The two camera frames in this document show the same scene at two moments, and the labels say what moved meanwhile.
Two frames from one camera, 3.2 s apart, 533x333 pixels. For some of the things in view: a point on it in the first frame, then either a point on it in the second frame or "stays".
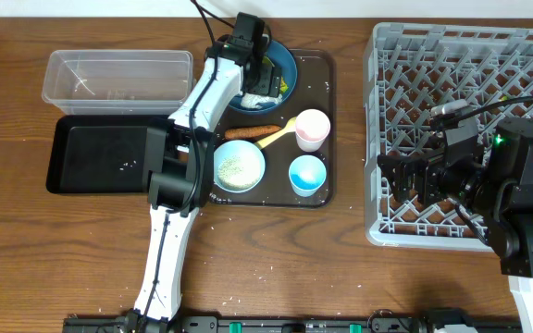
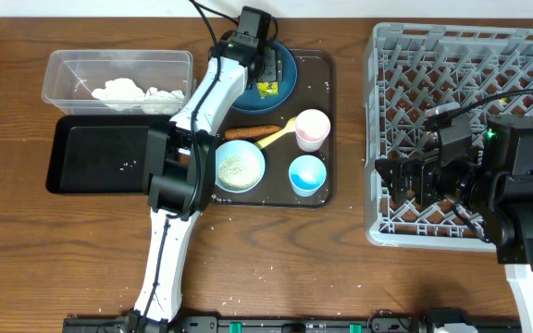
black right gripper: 415,176 stays
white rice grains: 238,171 stays
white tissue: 250,101 → 123,93
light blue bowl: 239,166 stays
